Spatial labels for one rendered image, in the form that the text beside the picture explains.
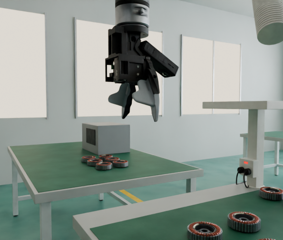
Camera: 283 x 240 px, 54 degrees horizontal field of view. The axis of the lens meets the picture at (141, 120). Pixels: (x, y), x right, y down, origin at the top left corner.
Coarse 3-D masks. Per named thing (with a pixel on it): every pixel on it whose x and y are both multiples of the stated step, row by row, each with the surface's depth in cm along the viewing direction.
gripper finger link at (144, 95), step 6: (138, 84) 57; (144, 84) 58; (138, 90) 56; (144, 90) 57; (150, 90) 57; (132, 96) 55; (138, 96) 55; (144, 96) 56; (150, 96) 57; (156, 96) 56; (138, 102) 55; (144, 102) 55; (150, 102) 56; (156, 102) 56; (156, 108) 56; (156, 114) 56; (156, 120) 56
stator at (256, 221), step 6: (228, 216) 101; (234, 216) 101; (240, 216) 103; (246, 216) 102; (252, 216) 101; (228, 222) 100; (234, 222) 96; (240, 222) 95; (246, 222) 95; (252, 222) 95; (258, 222) 96; (234, 228) 96; (240, 228) 95; (246, 228) 94; (252, 228) 94; (258, 228) 95
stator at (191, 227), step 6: (198, 222) 95; (204, 222) 95; (192, 228) 90; (198, 228) 94; (204, 228) 94; (210, 228) 93; (216, 228) 90; (192, 234) 88; (198, 234) 87; (204, 234) 86; (210, 234) 86; (216, 234) 87
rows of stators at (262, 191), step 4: (260, 188) 134; (264, 188) 134; (268, 188) 135; (272, 188) 134; (276, 188) 134; (260, 192) 131; (264, 192) 129; (268, 192) 128; (272, 192) 127; (276, 192) 127; (280, 192) 127; (264, 196) 129; (268, 196) 127; (272, 196) 127; (276, 196) 126; (280, 196) 127
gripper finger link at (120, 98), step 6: (126, 84) 65; (132, 84) 65; (120, 90) 65; (126, 90) 66; (132, 90) 65; (114, 96) 65; (120, 96) 66; (126, 96) 66; (114, 102) 66; (120, 102) 67; (126, 102) 66; (126, 108) 67; (126, 114) 68
